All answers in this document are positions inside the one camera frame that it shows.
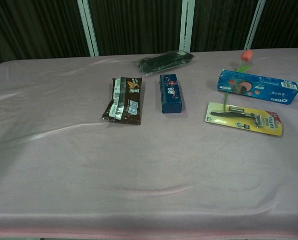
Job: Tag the dark blue rectangular box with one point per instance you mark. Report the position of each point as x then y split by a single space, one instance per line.
170 92

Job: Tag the brown snack packet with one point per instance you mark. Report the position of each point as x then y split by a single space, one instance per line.
128 110

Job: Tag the black socks in plastic bag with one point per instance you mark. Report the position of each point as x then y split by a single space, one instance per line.
161 62

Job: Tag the razor on yellow card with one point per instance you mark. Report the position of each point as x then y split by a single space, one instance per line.
221 120

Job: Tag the pink tablecloth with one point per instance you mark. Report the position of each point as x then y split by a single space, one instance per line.
64 162

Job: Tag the black pleated curtain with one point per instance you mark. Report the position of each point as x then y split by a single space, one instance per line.
138 25

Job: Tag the artificial pink tulip flower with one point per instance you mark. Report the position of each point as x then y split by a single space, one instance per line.
247 55

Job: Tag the blue Oreo box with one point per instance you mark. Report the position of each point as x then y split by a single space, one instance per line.
263 87

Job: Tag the white metal frame post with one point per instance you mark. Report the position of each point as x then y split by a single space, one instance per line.
254 25
186 25
89 32

